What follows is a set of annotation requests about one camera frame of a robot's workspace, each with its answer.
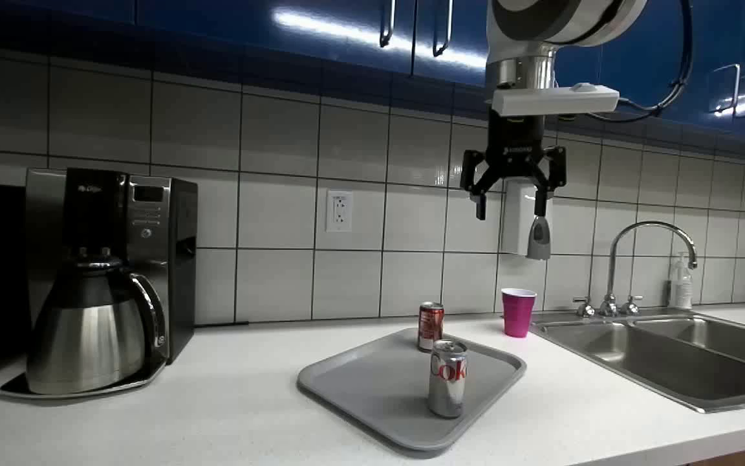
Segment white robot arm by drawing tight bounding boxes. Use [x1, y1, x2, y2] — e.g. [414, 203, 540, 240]
[461, 0, 648, 221]

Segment grey plastic tray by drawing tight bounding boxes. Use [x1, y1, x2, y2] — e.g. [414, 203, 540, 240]
[298, 328, 526, 459]

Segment silver diet coke can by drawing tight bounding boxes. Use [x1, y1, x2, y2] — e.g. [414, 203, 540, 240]
[428, 340, 469, 419]

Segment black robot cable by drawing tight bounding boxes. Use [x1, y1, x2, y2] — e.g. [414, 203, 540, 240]
[595, 0, 697, 124]

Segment brown soda can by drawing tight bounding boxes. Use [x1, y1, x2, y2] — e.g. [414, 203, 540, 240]
[417, 301, 445, 352]

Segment blue upper cabinets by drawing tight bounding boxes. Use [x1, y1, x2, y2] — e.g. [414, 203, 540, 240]
[0, 0, 745, 128]

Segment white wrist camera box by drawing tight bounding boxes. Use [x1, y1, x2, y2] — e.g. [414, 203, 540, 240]
[492, 82, 622, 117]

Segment stainless steel double sink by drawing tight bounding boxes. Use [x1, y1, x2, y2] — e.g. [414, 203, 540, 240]
[533, 313, 745, 415]

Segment pink plastic cup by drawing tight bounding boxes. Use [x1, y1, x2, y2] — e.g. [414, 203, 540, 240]
[503, 288, 535, 337]

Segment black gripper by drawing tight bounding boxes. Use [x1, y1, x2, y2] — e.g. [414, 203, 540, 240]
[461, 112, 568, 221]

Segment black coffee maker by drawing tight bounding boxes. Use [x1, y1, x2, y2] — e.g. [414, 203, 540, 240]
[27, 170, 199, 363]

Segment chrome sink faucet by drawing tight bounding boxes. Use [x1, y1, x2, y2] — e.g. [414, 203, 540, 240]
[571, 218, 702, 319]

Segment steel coffee carafe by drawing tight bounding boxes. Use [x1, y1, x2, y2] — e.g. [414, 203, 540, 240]
[27, 262, 169, 397]

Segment white wall outlet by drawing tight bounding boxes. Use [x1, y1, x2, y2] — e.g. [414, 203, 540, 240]
[327, 190, 354, 234]

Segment clear soap bottle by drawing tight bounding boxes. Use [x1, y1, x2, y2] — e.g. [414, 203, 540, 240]
[668, 253, 694, 310]

